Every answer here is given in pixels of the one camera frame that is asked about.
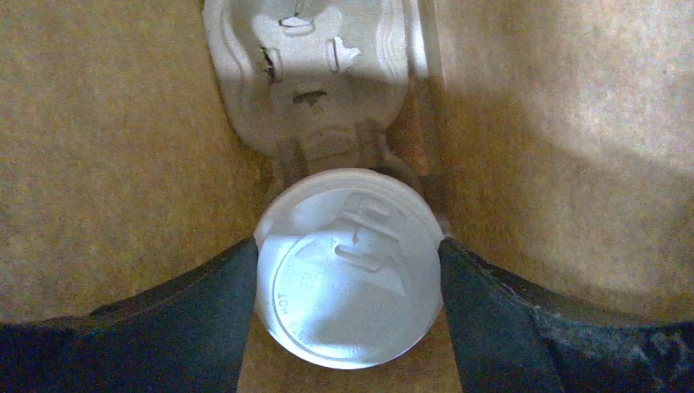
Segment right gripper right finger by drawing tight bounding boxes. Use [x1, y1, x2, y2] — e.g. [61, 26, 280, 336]
[438, 237, 693, 392]

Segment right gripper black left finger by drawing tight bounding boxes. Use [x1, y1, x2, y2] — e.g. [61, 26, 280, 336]
[1, 239, 258, 392]

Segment brown paper coffee cup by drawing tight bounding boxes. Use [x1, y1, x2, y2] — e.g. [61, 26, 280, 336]
[254, 169, 444, 370]

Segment green brown paper bag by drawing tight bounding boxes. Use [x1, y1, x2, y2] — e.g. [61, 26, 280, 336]
[1, 1, 693, 392]

